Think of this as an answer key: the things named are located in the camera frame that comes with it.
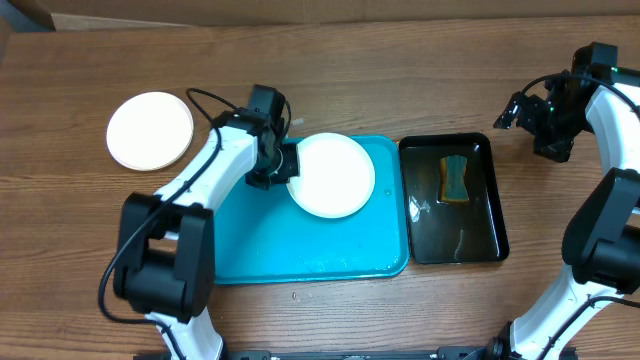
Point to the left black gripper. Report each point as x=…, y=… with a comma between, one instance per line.
x=292, y=168

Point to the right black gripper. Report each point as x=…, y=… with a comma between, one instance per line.
x=561, y=150

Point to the white plate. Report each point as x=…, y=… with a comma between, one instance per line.
x=150, y=131
x=336, y=176

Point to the green yellow sponge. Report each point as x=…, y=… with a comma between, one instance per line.
x=452, y=188

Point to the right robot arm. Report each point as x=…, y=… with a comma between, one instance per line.
x=600, y=249

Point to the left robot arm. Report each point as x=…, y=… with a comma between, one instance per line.
x=164, y=266

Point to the teal plastic tray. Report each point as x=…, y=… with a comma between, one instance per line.
x=264, y=237

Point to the black rectangular water tray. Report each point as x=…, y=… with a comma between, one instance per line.
x=442, y=233

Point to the cardboard sheet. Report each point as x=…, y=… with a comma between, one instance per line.
x=252, y=12

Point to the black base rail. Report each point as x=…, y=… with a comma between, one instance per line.
x=442, y=353

